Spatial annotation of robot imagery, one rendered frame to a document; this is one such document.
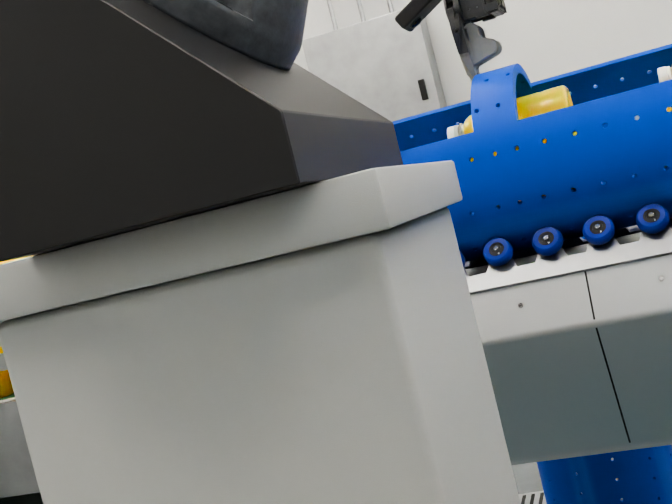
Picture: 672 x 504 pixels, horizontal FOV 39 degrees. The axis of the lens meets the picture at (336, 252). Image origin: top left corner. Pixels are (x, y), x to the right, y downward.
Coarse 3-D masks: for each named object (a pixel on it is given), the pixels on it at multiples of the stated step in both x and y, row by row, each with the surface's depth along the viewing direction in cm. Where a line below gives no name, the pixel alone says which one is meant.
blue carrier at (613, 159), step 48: (480, 96) 141; (576, 96) 156; (624, 96) 130; (432, 144) 141; (480, 144) 138; (528, 144) 135; (576, 144) 133; (624, 144) 130; (480, 192) 139; (528, 192) 137; (576, 192) 135; (624, 192) 134; (480, 240) 144; (528, 240) 144
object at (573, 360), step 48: (624, 240) 148; (528, 288) 140; (576, 288) 137; (624, 288) 134; (480, 336) 141; (528, 336) 139; (576, 336) 136; (624, 336) 135; (528, 384) 142; (576, 384) 140; (624, 384) 138; (528, 432) 146; (576, 432) 144; (624, 432) 142
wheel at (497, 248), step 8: (496, 240) 143; (504, 240) 142; (488, 248) 143; (496, 248) 142; (504, 248) 141; (512, 248) 142; (488, 256) 142; (496, 256) 141; (504, 256) 141; (496, 264) 141; (504, 264) 142
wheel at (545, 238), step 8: (536, 232) 140; (544, 232) 140; (552, 232) 139; (560, 232) 139; (536, 240) 140; (544, 240) 139; (552, 240) 138; (560, 240) 138; (536, 248) 139; (544, 248) 138; (552, 248) 138; (560, 248) 139
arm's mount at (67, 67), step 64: (0, 0) 60; (64, 0) 59; (128, 0) 64; (0, 64) 61; (64, 64) 59; (128, 64) 58; (192, 64) 57; (256, 64) 70; (0, 128) 61; (64, 128) 60; (128, 128) 59; (192, 128) 58; (256, 128) 56; (320, 128) 63; (384, 128) 81; (0, 192) 62; (64, 192) 60; (128, 192) 59; (192, 192) 58; (256, 192) 57; (0, 256) 62
